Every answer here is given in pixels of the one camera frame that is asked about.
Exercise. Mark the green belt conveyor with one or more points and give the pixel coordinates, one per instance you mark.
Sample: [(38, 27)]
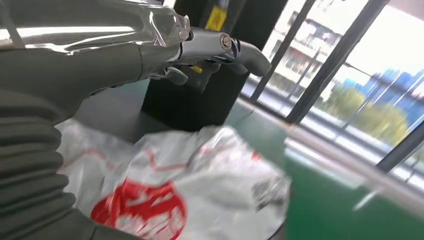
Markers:
[(331, 205)]

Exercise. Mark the white mailer package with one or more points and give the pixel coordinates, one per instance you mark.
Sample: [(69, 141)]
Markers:
[(212, 172)]

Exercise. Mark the black weighing device with column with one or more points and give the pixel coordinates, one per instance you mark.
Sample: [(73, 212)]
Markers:
[(198, 106)]

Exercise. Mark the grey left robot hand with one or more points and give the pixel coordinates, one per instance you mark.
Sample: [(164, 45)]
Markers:
[(82, 63)]

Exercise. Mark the black window frame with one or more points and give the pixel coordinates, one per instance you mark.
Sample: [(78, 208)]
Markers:
[(334, 59)]

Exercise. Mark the black yellow column label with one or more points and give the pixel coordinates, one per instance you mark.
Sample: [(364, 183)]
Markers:
[(216, 18)]

